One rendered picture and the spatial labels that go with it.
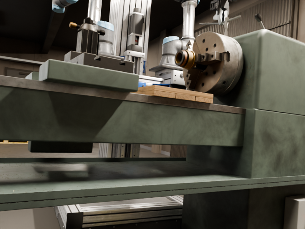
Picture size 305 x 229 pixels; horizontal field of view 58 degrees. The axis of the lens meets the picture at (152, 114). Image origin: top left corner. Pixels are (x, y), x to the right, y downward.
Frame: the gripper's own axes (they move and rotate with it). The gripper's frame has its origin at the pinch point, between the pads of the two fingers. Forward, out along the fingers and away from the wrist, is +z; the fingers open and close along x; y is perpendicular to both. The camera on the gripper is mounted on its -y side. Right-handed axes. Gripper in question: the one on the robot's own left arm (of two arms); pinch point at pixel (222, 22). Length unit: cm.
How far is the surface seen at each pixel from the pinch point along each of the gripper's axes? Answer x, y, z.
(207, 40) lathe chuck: 23.8, -14.3, 18.7
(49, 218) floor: 66, 94, 138
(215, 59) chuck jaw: 28.0, -25.2, 30.5
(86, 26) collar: 82, -5, 24
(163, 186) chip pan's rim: 63, -41, 82
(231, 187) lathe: 31, -42, 84
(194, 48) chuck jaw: 27.1, -9.0, 22.7
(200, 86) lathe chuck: 23.8, -12.2, 41.4
